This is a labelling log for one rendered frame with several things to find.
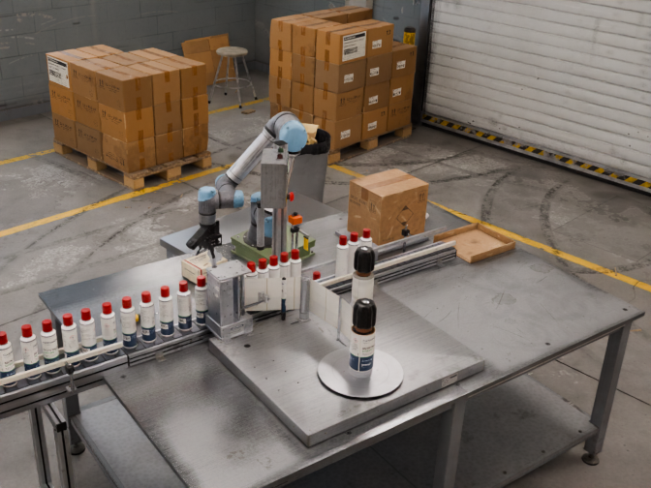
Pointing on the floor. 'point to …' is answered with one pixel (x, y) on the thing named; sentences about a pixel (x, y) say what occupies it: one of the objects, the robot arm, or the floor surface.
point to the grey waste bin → (309, 175)
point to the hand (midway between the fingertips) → (204, 264)
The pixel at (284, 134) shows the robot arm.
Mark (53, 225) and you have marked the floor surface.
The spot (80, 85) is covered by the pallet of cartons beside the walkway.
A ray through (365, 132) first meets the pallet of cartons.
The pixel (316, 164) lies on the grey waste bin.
